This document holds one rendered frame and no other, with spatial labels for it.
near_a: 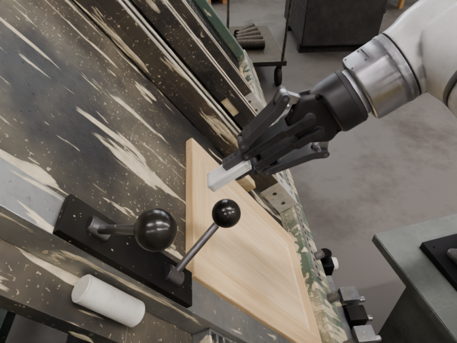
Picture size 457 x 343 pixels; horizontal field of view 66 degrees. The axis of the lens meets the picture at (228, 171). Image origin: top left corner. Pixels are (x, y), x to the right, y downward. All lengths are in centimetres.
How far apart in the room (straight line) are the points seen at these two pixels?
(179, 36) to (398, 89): 85
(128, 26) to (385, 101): 57
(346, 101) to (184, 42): 82
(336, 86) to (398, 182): 248
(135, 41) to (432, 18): 60
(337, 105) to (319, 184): 225
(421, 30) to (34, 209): 44
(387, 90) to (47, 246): 40
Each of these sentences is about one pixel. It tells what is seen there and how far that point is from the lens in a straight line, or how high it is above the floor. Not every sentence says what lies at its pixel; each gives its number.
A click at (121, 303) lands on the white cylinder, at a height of 140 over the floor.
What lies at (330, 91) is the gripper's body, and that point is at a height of 156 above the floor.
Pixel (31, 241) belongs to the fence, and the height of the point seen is 149.
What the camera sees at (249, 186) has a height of 109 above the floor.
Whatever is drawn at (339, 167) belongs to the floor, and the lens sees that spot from 289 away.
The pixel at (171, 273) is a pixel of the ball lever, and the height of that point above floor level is 139.
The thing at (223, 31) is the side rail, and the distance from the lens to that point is 223.
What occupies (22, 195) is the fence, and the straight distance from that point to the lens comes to 39.
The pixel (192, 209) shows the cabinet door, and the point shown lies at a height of 128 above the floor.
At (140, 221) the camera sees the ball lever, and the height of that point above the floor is 154.
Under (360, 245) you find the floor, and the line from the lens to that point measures 237.
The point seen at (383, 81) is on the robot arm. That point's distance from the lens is 45.
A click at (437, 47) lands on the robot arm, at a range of 44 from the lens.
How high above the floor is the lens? 176
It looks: 40 degrees down
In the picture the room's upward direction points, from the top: straight up
